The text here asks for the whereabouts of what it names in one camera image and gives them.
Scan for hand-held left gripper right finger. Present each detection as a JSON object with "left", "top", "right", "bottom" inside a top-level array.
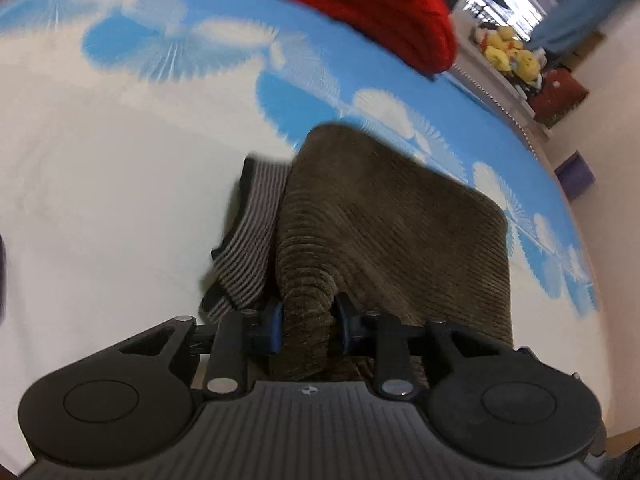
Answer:
[{"left": 334, "top": 293, "right": 524, "bottom": 403}]

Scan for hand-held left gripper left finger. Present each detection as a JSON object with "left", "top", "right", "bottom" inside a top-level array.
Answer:
[{"left": 120, "top": 302, "right": 284, "bottom": 402}]

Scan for brown corduroy pants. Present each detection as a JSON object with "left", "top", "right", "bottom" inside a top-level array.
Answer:
[{"left": 201, "top": 123, "right": 516, "bottom": 392}]

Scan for blue cloud print mat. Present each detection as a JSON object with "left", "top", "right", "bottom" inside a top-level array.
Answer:
[{"left": 0, "top": 0, "right": 604, "bottom": 477}]

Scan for white window ledge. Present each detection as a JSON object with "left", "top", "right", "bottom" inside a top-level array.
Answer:
[{"left": 449, "top": 54, "right": 552, "bottom": 142}]

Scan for dark red cushion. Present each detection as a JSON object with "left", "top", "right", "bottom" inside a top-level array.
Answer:
[{"left": 529, "top": 67, "right": 590, "bottom": 129}]

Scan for yellow plush toy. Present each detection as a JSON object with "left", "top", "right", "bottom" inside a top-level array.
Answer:
[{"left": 472, "top": 24, "right": 544, "bottom": 87}]

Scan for red knitted cloth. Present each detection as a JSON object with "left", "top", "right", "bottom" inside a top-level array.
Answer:
[{"left": 266, "top": 0, "right": 459, "bottom": 77}]

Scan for window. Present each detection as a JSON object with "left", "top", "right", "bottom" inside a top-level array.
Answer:
[{"left": 464, "top": 0, "right": 547, "bottom": 42}]

